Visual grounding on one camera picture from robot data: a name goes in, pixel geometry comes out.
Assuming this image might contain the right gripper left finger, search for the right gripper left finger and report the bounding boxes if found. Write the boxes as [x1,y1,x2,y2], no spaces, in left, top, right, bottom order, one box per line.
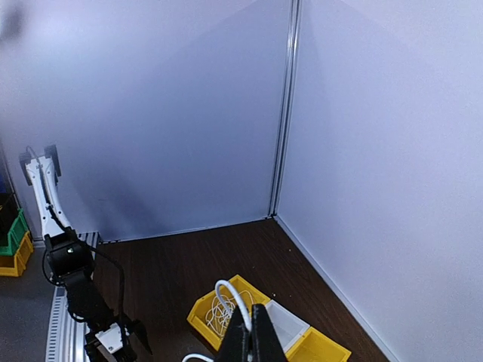
[214,308,250,362]

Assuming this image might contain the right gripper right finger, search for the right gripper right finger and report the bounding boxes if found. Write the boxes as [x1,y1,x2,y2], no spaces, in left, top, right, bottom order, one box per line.
[251,304,288,362]

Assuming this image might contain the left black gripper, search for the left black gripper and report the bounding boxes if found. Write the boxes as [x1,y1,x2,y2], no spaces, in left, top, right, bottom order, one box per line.
[84,319,152,362]

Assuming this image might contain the thick white cable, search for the thick white cable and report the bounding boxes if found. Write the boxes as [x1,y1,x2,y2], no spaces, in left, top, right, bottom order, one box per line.
[205,290,257,333]

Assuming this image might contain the thin white cable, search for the thin white cable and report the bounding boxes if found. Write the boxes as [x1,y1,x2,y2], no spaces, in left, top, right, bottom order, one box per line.
[181,279,253,362]

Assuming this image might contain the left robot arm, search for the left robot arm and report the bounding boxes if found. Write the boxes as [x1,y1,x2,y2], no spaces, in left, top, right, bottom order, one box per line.
[19,145,152,361]

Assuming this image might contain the white plastic bin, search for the white plastic bin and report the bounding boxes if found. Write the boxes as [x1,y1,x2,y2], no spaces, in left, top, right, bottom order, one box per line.
[265,300,309,353]

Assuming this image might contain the left yellow plastic bin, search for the left yellow plastic bin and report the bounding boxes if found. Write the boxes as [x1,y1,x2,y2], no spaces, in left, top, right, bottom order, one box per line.
[187,275,271,351]

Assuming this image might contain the yellow plastic bin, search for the yellow plastic bin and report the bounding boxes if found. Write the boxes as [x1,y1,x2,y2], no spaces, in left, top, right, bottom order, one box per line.
[187,275,271,351]
[286,327,352,362]

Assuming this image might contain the right yellow plastic bin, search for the right yellow plastic bin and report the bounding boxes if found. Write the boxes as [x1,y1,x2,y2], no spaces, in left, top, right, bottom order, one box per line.
[286,327,352,362]

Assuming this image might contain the yellow crate outside cell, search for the yellow crate outside cell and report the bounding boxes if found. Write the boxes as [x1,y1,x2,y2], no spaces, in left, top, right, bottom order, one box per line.
[0,231,34,278]

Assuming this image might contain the green crate outside cell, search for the green crate outside cell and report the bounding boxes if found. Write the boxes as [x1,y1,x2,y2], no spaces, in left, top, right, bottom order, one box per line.
[1,208,29,256]

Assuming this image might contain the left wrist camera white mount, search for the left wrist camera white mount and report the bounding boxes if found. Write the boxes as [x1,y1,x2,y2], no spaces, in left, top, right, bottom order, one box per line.
[95,323,123,354]

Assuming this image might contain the left aluminium frame post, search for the left aluminium frame post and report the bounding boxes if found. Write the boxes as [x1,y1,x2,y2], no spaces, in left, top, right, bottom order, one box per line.
[267,0,303,218]

